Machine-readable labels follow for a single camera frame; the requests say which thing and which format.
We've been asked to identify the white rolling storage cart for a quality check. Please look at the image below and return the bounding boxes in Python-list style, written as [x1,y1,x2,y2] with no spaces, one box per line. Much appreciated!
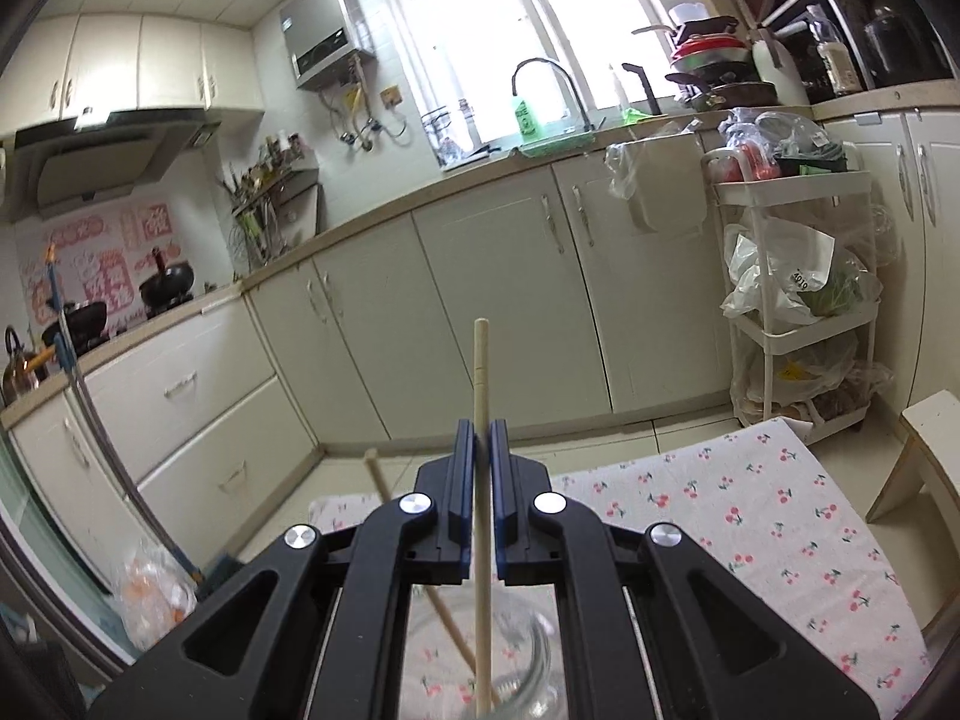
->
[701,148,885,444]

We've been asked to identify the wall utensil rack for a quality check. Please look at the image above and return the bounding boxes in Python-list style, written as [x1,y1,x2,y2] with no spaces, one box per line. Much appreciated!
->
[218,132,324,273]

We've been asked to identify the black wok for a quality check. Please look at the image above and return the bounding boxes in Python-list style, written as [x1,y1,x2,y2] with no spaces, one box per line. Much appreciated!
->
[140,247,195,316]
[65,301,109,356]

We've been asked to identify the clear glass jar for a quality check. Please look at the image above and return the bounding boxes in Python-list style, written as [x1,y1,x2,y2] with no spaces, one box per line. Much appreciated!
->
[400,590,565,720]

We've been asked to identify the cherry print tablecloth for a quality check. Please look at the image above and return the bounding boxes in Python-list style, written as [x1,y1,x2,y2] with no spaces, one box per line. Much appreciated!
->
[307,418,932,720]

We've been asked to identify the white electric kettle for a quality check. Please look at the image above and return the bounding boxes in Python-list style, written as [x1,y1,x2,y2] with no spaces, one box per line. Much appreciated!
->
[750,28,811,106]

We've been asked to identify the hanging white trash bin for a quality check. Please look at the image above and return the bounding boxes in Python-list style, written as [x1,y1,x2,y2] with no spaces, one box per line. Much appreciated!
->
[604,132,708,238]

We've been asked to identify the wooden chopstick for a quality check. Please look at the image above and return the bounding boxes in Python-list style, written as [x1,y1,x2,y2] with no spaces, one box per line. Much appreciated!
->
[361,447,482,685]
[472,319,493,718]

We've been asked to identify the range hood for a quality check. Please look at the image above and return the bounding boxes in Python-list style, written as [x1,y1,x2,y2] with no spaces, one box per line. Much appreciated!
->
[2,107,218,223]

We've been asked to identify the white wooden stool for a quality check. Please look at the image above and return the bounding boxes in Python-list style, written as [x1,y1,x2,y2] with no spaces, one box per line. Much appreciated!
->
[866,390,958,539]

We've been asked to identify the metal kettle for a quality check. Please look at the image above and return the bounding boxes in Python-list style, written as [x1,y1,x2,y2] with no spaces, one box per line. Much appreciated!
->
[2,325,55,405]

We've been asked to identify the stacked pans and lids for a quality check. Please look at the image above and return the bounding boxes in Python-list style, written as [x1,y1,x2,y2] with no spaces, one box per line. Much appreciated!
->
[665,15,779,112]

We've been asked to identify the blue handled mop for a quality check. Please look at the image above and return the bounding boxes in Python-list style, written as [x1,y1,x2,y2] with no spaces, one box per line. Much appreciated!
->
[44,244,205,583]

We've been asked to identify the white wall water heater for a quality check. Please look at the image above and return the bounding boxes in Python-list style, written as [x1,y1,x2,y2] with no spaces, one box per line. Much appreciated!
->
[280,0,376,91]

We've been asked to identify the green dish soap bottle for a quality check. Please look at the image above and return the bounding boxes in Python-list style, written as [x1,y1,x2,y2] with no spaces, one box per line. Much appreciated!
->
[512,96,542,143]

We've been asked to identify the chrome kitchen faucet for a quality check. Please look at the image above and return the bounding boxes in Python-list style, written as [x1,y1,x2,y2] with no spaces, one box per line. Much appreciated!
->
[509,57,594,137]

